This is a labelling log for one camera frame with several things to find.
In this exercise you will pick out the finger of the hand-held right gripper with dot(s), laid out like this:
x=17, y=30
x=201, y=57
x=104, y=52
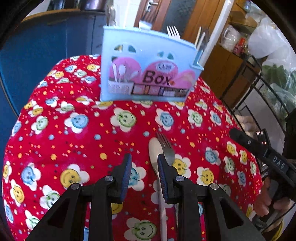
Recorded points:
x=247, y=142

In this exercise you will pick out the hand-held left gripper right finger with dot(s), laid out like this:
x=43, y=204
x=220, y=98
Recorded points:
x=161, y=178

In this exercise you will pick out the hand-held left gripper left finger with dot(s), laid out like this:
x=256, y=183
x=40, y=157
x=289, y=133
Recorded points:
x=126, y=176

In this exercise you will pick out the small metal fork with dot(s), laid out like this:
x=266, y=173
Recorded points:
x=168, y=153

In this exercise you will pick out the white spoon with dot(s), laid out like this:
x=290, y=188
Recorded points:
x=153, y=150

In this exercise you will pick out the large metal fork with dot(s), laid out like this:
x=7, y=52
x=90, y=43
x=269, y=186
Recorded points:
x=203, y=40

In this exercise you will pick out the light blue utensil box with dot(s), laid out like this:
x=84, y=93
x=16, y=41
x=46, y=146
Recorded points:
x=138, y=46

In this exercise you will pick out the person's right hand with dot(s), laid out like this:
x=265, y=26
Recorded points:
x=263, y=199

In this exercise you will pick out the red smiley flower tablecloth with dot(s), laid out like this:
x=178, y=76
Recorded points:
x=69, y=139

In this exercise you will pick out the bag of green vegetables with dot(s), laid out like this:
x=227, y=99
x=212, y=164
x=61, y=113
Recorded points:
x=282, y=81

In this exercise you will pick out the wooden cabinet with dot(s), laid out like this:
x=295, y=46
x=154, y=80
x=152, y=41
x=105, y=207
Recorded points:
x=229, y=74

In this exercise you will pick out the red bottle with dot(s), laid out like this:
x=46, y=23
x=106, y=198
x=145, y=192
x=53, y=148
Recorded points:
x=240, y=46

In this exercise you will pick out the white plastic bag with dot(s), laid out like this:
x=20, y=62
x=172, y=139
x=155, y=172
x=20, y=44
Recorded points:
x=268, y=39

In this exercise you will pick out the clear plastic jug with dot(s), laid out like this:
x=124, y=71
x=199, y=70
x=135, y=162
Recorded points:
x=230, y=38

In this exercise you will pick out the brown cardboard box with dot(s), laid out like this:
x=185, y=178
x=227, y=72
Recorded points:
x=242, y=18

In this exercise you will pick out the white plastic fork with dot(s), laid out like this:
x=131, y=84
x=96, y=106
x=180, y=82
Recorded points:
x=173, y=32

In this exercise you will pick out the wooden door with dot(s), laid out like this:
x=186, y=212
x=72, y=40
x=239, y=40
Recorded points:
x=185, y=14

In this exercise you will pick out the blue cabinet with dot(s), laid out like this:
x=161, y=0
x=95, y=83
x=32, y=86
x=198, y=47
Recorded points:
x=46, y=53

